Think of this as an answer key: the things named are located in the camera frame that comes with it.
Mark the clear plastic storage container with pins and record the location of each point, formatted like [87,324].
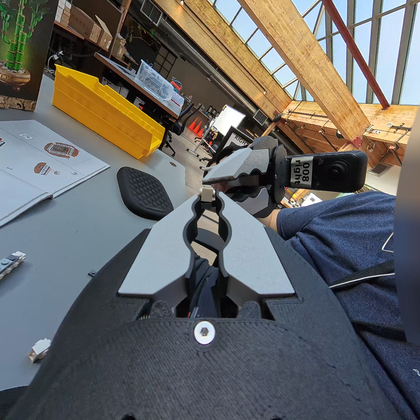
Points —
[154,80]

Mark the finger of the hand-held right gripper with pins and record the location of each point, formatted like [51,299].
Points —
[262,201]
[233,164]

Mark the person in blue shirt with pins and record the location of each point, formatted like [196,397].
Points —
[344,249]

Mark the black framed sign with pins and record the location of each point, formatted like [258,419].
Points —
[238,137]

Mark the cardboard boxes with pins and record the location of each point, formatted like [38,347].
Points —
[88,26]

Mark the yellow plastic bin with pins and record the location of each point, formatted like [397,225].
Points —
[105,111]

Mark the black lego set box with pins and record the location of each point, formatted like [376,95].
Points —
[19,49]

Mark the black textured chair armrest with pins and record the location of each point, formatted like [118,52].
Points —
[144,193]

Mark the orange traffic cone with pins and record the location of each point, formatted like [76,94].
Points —
[193,125]
[200,129]

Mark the person's right forearm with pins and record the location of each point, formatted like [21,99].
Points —
[275,219]

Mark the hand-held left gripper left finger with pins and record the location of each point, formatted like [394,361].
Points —
[157,259]

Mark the white whiteboard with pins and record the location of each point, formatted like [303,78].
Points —
[228,119]

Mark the black office chair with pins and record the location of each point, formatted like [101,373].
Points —
[179,124]

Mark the stack of small white boxes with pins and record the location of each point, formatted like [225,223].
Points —
[63,13]

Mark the tan lego brick assembly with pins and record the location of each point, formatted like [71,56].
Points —
[207,193]

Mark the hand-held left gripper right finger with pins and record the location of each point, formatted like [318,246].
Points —
[252,259]

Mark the grey lego plate assembly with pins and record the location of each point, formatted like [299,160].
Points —
[9,264]

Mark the small white lego brick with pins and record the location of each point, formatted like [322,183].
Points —
[38,350]

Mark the lego instruction booklet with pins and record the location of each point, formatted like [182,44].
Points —
[39,164]

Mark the wooden desk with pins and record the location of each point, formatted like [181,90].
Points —
[124,75]

